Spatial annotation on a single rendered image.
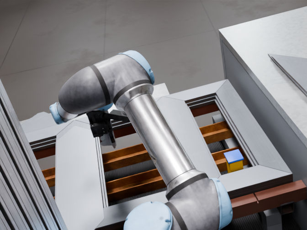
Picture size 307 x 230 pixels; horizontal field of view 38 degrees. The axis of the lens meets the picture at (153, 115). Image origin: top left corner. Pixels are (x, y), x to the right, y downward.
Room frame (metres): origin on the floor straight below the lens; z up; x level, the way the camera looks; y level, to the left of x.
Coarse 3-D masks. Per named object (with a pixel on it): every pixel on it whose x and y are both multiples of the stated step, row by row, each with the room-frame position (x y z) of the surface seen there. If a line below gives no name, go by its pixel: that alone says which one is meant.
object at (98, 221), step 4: (96, 220) 1.16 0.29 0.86; (100, 220) 1.16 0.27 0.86; (84, 224) 1.16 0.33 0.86; (88, 224) 1.16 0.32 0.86; (92, 224) 1.15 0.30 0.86; (96, 224) 1.15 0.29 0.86; (68, 228) 1.16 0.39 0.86; (72, 228) 1.16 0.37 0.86; (76, 228) 1.15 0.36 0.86; (80, 228) 1.15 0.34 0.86; (84, 228) 1.14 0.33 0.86; (88, 228) 1.14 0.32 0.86; (92, 228) 1.13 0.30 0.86
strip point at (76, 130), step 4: (72, 128) 1.80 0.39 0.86; (76, 128) 1.79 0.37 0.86; (80, 128) 1.78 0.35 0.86; (84, 128) 1.77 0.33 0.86; (68, 132) 1.77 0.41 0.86; (72, 132) 1.76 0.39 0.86; (76, 132) 1.75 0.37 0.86; (80, 132) 1.75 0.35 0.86; (84, 132) 1.74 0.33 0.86; (88, 132) 1.73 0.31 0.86; (64, 136) 1.74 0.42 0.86; (68, 136) 1.74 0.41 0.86; (72, 136) 1.73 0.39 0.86
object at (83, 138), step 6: (90, 132) 1.73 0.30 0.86; (66, 138) 1.72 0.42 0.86; (72, 138) 1.71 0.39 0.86; (78, 138) 1.70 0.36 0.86; (84, 138) 1.69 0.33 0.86; (90, 138) 1.68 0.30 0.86; (60, 144) 1.69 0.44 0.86; (66, 144) 1.68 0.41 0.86; (72, 144) 1.67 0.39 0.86; (78, 144) 1.66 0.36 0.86; (60, 150) 1.64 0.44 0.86
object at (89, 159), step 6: (84, 156) 1.56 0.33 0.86; (90, 156) 1.55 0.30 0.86; (96, 156) 1.54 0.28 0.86; (60, 162) 1.55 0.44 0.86; (66, 162) 1.54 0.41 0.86; (72, 162) 1.53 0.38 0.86; (78, 162) 1.52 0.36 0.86; (84, 162) 1.51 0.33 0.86; (90, 162) 1.50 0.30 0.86; (96, 162) 1.49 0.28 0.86; (60, 168) 1.51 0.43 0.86; (66, 168) 1.50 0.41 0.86; (72, 168) 1.49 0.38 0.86
